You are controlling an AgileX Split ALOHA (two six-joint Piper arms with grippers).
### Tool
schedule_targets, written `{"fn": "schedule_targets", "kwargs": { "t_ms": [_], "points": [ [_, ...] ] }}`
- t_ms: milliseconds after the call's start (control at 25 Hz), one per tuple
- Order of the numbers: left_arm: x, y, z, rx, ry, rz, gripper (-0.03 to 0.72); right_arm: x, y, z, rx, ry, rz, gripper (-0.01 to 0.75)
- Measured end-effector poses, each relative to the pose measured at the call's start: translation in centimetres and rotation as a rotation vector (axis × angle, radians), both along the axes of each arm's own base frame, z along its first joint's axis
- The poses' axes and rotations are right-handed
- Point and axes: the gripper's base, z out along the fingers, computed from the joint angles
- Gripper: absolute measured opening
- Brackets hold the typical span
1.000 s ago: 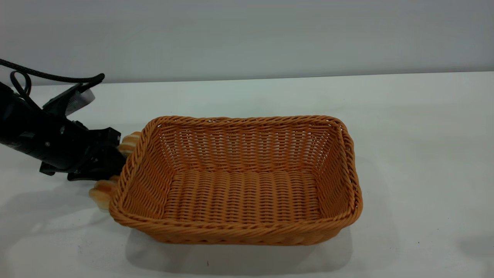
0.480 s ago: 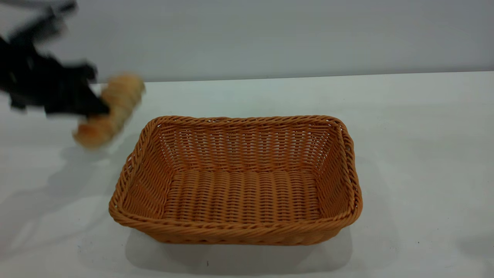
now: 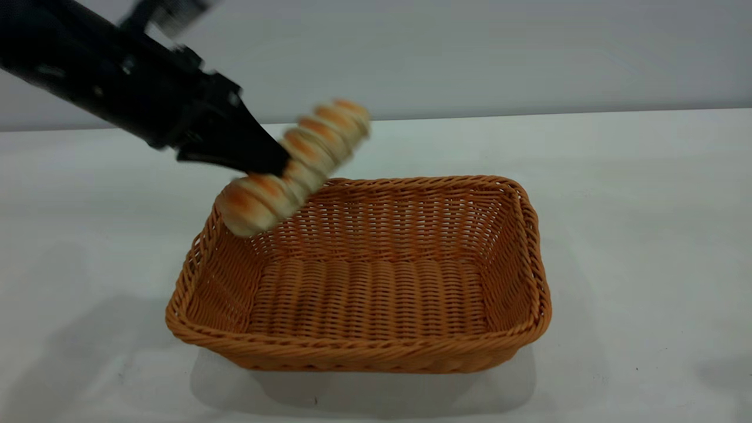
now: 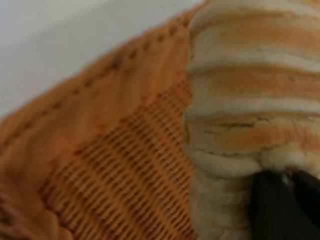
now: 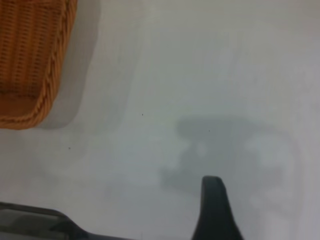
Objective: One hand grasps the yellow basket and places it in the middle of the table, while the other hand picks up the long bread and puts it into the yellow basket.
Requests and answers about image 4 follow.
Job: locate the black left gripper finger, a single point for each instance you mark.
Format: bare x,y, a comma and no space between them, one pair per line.
280,212

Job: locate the striped long bread roll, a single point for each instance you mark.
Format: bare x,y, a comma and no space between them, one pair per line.
250,87

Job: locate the orange woven wicker basket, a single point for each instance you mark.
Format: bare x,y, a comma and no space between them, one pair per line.
100,150

